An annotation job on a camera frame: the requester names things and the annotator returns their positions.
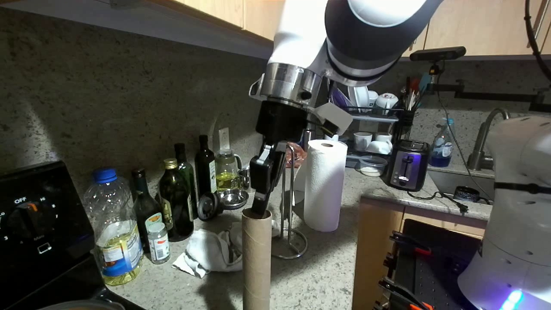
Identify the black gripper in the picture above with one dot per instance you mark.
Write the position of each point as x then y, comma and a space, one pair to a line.
281, 122

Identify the white paper towel roll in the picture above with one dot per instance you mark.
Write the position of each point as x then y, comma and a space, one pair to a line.
324, 182

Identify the brown cardboard core tube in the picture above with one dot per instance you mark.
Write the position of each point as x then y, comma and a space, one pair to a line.
257, 258

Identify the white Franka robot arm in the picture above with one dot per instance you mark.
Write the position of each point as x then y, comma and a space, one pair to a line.
355, 34

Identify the crumpled white paper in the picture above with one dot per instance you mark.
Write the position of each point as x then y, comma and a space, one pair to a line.
209, 251

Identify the orange plastic bag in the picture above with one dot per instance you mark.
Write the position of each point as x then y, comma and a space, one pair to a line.
295, 155

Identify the glass oil cruet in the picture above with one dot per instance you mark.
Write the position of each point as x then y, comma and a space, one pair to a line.
228, 172

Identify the stainless steel bowl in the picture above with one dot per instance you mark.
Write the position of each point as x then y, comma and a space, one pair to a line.
233, 199

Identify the dark bottle white label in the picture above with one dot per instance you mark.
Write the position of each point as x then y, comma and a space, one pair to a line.
206, 165

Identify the black round lid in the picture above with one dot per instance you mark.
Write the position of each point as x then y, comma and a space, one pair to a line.
207, 206

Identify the green glass bottle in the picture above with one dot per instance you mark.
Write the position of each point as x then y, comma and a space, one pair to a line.
185, 172

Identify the white mug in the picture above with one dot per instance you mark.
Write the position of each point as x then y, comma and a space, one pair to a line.
381, 144
362, 139

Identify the olive oil bottle gold cap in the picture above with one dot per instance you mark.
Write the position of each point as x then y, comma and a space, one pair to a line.
176, 199

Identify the purple plate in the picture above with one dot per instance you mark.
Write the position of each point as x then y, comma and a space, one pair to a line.
340, 96

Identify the white plate stack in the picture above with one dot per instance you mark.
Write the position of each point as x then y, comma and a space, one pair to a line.
362, 96

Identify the black dish rack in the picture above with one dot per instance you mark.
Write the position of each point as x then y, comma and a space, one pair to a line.
379, 117

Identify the dark bottle yellow label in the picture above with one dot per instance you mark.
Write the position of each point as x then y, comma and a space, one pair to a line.
145, 208

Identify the wooden base cabinet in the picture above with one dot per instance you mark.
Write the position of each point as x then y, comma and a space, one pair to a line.
376, 251

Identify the small glass spice jar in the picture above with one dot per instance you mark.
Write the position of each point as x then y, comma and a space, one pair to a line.
157, 243

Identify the white ceramic bowl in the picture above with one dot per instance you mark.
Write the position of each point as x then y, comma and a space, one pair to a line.
386, 100

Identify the blue dish soap bottle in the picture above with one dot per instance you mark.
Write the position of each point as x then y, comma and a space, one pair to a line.
441, 150

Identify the clear plastic bottle blue cap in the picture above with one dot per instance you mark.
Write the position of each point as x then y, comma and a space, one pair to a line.
114, 241

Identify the black bin orange clamps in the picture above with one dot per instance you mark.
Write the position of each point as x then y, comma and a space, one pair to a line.
441, 251

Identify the metal kitchen faucet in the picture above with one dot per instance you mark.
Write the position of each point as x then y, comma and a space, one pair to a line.
488, 137

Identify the black electric stove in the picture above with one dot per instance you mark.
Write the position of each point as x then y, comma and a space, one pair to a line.
40, 229

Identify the wooden upper cabinets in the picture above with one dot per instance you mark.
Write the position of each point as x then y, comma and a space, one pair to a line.
471, 27

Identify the pale wrist camera mount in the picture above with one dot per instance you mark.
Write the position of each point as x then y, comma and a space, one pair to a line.
333, 117

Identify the black stereo camera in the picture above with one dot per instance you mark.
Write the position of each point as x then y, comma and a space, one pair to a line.
438, 53

